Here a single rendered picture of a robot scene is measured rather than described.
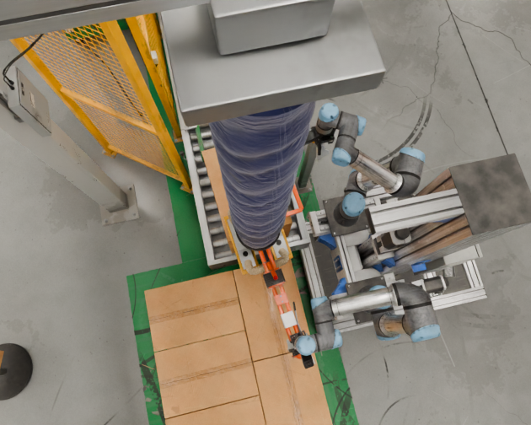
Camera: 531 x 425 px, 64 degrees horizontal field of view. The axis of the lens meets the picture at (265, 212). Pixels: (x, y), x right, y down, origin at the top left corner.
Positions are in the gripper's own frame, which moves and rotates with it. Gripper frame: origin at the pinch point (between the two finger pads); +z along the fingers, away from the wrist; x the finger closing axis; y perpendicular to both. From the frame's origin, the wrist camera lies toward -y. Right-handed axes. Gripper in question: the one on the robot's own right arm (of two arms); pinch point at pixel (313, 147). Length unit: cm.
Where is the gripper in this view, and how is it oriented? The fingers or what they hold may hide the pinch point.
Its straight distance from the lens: 207.8
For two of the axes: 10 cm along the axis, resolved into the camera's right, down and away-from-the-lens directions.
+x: -2.2, -9.4, 2.5
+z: -0.2, 2.6, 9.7
